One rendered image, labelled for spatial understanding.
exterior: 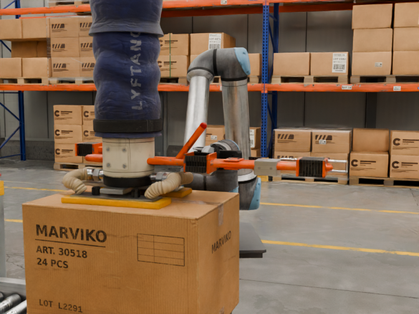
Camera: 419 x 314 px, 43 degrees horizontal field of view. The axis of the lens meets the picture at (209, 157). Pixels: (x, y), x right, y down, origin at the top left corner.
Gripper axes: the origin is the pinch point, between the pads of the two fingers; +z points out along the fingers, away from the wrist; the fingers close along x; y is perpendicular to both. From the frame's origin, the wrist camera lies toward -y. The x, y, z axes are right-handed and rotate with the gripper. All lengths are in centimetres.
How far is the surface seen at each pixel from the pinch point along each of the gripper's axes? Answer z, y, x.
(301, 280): -238, -4, -120
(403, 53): -707, -95, 86
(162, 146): -828, 348, -82
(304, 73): -705, 52, 57
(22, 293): -29, 92, -65
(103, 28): 11, 29, 41
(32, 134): -833, 657, -67
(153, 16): 2.7, 16.2, 45.2
